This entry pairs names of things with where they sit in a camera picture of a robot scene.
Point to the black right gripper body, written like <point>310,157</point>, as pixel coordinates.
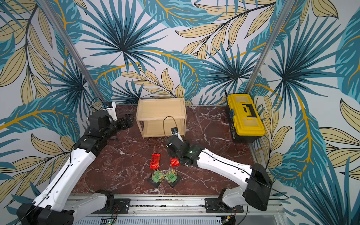
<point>172,147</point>

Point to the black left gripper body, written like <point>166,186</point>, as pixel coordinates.
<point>120,124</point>

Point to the red tea bag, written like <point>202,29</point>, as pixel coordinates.
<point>174,162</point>
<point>155,161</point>

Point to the green tea bag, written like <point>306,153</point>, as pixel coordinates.
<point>172,178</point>
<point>156,178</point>

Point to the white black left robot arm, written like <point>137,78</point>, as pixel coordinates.
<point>50,206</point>

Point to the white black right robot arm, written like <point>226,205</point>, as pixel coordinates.
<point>254,184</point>

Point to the light wooden two-tier shelf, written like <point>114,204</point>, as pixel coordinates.
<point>156,117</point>

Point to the yellow black toolbox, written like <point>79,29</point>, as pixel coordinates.
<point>244,121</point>

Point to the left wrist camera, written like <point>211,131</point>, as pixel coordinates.
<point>110,108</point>

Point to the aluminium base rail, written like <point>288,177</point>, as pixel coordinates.
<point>180,210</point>

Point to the left aluminium corner post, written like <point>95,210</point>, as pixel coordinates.
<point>56,22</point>

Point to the aluminium corner post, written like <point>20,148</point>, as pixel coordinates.
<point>269,43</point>
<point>56,22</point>

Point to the right aluminium corner post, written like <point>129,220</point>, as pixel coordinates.
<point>269,43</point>

